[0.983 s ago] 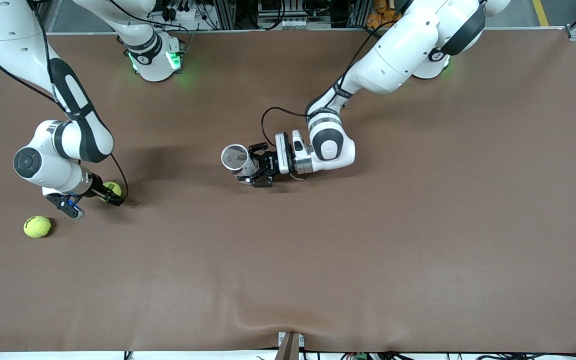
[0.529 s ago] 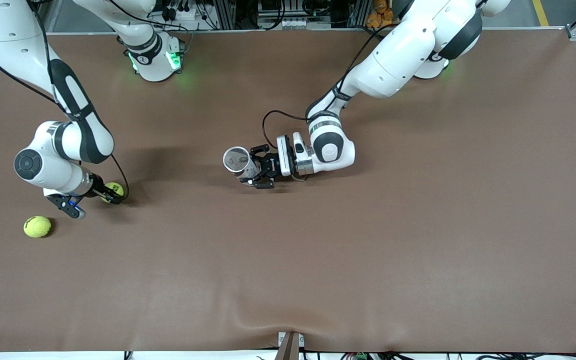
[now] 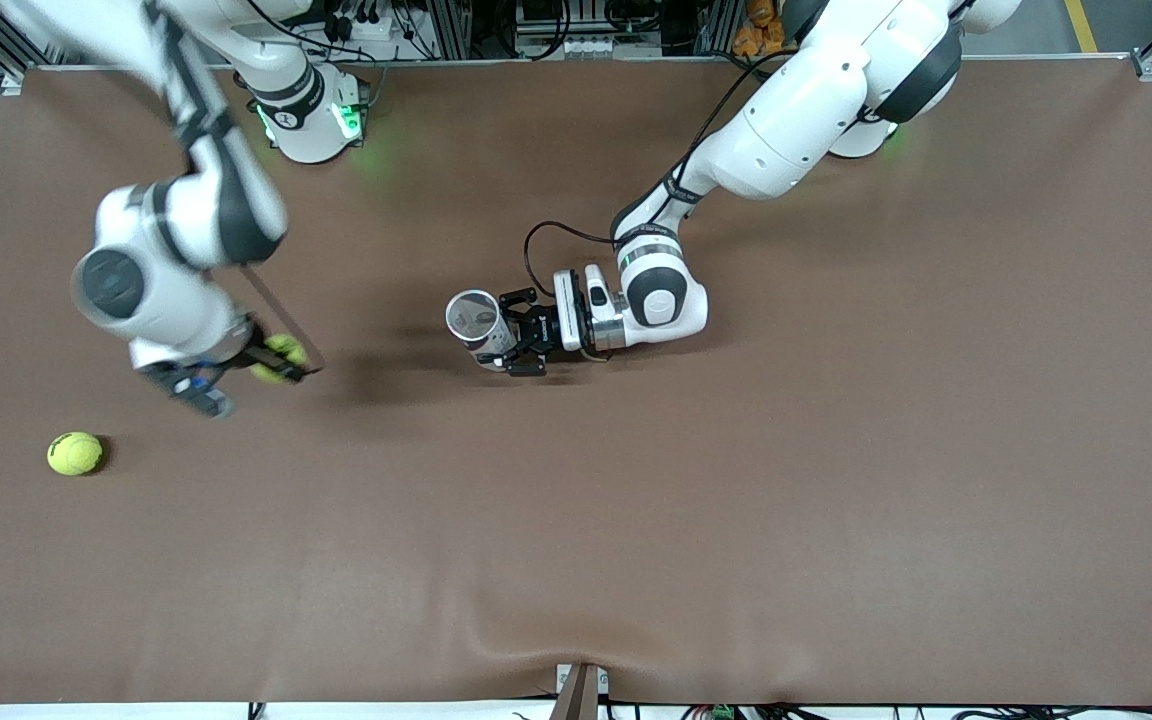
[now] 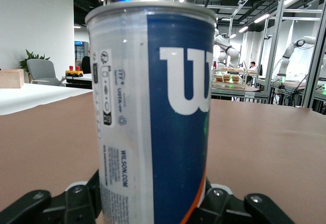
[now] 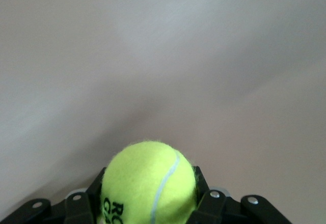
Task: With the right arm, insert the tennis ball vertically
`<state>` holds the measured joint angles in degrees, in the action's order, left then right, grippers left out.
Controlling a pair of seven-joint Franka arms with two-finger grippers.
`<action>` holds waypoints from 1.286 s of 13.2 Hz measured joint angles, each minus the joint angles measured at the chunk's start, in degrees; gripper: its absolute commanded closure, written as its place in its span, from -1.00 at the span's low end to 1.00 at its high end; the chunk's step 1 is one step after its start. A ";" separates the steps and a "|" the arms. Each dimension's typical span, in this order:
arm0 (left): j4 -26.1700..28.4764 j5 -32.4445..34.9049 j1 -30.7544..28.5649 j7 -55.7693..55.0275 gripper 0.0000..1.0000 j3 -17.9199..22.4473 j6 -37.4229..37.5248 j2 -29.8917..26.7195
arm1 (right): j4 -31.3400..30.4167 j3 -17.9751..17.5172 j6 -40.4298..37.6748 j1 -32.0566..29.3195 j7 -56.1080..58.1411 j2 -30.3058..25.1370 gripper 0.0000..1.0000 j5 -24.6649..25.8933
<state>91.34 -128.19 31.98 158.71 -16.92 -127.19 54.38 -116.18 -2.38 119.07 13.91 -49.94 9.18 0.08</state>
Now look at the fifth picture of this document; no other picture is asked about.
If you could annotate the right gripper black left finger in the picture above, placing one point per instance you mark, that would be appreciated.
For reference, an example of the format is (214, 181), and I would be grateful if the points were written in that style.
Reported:
(76, 208)

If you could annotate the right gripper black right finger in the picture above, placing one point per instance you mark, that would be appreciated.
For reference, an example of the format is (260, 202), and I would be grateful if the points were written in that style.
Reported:
(216, 208)

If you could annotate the yellow-green tennis ball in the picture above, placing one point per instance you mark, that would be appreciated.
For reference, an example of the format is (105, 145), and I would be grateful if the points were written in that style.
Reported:
(142, 178)

